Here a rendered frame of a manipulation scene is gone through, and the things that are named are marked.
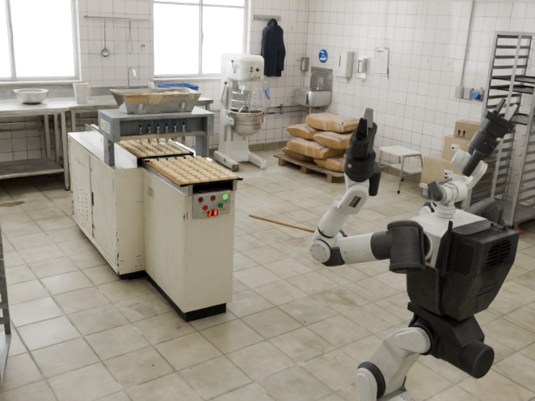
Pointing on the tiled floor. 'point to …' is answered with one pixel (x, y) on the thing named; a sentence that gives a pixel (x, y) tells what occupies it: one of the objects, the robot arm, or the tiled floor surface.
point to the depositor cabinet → (108, 204)
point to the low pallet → (310, 168)
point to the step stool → (402, 161)
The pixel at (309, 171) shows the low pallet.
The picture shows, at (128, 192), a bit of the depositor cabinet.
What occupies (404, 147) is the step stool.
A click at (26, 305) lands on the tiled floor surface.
